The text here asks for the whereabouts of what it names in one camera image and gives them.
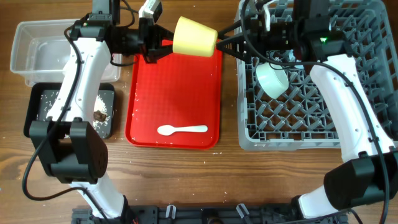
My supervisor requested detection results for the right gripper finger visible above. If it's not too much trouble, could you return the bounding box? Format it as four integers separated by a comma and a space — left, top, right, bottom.
218, 20, 246, 40
216, 33, 252, 61

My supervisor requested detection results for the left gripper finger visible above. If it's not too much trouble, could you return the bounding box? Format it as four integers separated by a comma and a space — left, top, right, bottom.
154, 24, 174, 42
144, 45, 173, 63

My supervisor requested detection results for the yellow plastic cup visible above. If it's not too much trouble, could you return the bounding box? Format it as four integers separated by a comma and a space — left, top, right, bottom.
172, 16, 218, 57

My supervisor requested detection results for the green bowl with rice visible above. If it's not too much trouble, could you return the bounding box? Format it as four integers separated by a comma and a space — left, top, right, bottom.
256, 63, 289, 99

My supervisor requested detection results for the white rice pile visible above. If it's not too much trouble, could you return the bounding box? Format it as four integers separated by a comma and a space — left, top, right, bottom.
40, 91, 111, 131

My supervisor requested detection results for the dark brown food lump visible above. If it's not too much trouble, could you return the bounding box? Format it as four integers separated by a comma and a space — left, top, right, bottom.
93, 110, 108, 122

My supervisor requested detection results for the light blue plate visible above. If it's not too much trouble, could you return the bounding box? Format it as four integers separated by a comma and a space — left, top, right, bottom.
288, 50, 304, 70

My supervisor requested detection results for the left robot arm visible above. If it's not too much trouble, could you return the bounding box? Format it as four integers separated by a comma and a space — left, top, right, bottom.
29, 0, 174, 223

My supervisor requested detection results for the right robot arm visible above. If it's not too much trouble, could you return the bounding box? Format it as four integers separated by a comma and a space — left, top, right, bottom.
216, 1, 397, 221

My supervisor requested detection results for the grey dishwasher rack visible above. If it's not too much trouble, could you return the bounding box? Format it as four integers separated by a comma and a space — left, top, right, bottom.
236, 1, 397, 151

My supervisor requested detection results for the clear plastic waste bin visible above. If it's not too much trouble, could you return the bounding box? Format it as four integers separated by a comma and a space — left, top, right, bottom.
9, 19, 122, 88

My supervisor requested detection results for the black food waste tray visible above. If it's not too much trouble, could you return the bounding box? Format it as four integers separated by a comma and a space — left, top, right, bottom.
23, 83, 116, 139

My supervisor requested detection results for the red serving tray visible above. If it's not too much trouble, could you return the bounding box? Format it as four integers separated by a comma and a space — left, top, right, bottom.
125, 50, 223, 150

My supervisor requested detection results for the white plastic spoon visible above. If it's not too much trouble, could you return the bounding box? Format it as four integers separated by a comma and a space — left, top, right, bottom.
157, 125, 208, 136

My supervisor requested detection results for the right black cable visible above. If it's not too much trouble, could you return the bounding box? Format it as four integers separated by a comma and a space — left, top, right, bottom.
241, 0, 391, 224

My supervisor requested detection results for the black cable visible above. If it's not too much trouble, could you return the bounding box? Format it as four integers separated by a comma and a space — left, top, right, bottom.
21, 0, 141, 224
241, 0, 391, 224

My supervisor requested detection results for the left black cable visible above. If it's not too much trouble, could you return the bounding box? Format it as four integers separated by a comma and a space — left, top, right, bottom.
21, 0, 141, 224

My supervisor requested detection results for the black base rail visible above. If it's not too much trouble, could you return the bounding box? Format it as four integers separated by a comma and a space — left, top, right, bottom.
71, 203, 299, 224

